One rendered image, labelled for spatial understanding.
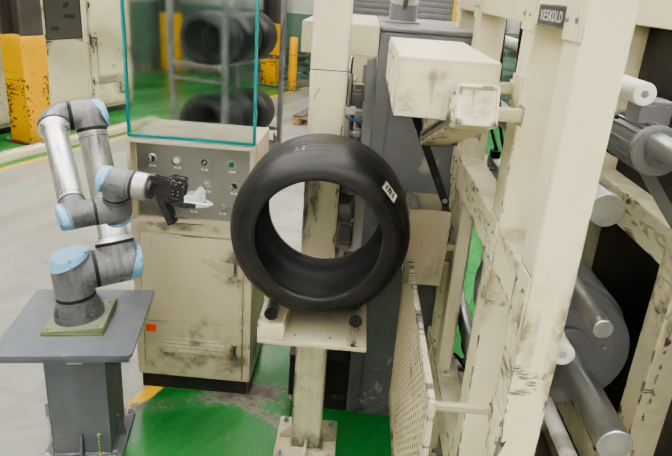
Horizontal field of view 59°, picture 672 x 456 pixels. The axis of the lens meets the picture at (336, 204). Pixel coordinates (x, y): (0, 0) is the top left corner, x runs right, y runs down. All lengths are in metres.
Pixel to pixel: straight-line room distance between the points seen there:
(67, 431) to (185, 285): 0.75
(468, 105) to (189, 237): 1.65
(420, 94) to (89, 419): 1.94
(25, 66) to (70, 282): 5.15
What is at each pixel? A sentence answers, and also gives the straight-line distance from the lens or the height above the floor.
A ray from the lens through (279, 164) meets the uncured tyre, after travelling 1.78.
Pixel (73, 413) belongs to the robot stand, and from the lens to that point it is 2.75.
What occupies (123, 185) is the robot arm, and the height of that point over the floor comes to 1.28.
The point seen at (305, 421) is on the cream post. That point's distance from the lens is 2.70.
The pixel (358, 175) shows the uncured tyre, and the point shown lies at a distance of 1.75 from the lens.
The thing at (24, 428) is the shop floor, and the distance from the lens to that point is 3.11.
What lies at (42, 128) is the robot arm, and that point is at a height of 1.35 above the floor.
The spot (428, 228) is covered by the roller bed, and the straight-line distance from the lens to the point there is 2.15.
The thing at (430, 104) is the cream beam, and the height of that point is 1.67.
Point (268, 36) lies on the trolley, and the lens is 6.38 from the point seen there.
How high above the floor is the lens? 1.92
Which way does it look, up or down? 20 degrees down
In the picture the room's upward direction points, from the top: 4 degrees clockwise
